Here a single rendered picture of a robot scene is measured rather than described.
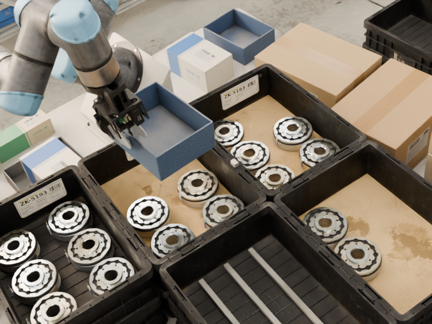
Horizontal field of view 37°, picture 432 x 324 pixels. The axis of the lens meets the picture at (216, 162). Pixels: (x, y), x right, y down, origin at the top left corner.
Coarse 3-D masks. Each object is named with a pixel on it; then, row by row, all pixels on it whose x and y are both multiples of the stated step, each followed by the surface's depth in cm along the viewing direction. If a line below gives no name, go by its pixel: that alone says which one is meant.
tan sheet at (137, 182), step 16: (128, 176) 167; (144, 176) 167; (176, 176) 166; (112, 192) 164; (128, 192) 164; (144, 192) 163; (160, 192) 162; (176, 192) 162; (224, 192) 160; (128, 208) 160; (176, 208) 158; (192, 208) 158; (192, 224) 154; (144, 240) 152
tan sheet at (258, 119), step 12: (252, 108) 181; (264, 108) 180; (276, 108) 180; (240, 120) 178; (252, 120) 177; (264, 120) 177; (276, 120) 176; (252, 132) 174; (264, 132) 173; (264, 144) 170; (276, 156) 167; (288, 156) 166; (300, 168) 163
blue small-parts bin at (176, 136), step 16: (144, 96) 145; (160, 96) 147; (176, 96) 141; (160, 112) 148; (176, 112) 145; (192, 112) 139; (144, 128) 144; (160, 128) 144; (176, 128) 143; (192, 128) 143; (208, 128) 134; (144, 144) 141; (160, 144) 140; (176, 144) 130; (192, 144) 133; (208, 144) 137; (144, 160) 134; (160, 160) 129; (176, 160) 132; (192, 160) 136; (160, 176) 132
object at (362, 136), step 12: (252, 72) 176; (276, 72) 175; (228, 84) 173; (204, 96) 171; (312, 96) 166; (324, 108) 163; (336, 120) 160; (360, 132) 155; (216, 144) 158; (228, 156) 155; (336, 156) 151; (240, 168) 151; (312, 168) 149; (252, 180) 148; (264, 192) 145; (276, 192) 145
